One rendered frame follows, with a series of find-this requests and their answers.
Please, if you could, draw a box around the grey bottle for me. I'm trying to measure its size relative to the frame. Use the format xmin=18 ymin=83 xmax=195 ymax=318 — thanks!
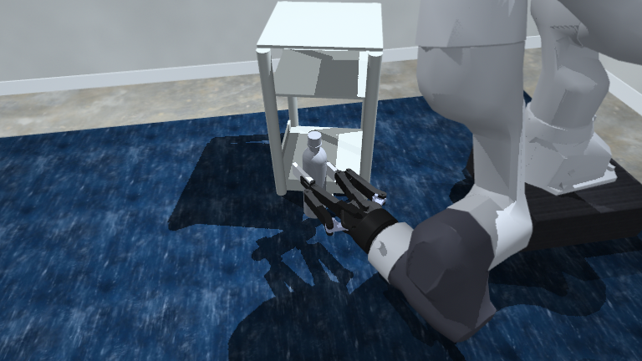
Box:
xmin=303 ymin=131 xmax=327 ymax=219

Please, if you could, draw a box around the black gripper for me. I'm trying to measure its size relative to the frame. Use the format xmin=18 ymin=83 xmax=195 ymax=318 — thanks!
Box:
xmin=292 ymin=161 xmax=399 ymax=254

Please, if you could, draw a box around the white open shelving unit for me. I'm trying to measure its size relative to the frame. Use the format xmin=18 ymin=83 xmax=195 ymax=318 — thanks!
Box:
xmin=256 ymin=2 xmax=383 ymax=196

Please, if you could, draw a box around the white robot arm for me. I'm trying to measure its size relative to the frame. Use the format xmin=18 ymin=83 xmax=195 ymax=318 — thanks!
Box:
xmin=368 ymin=0 xmax=642 ymax=343

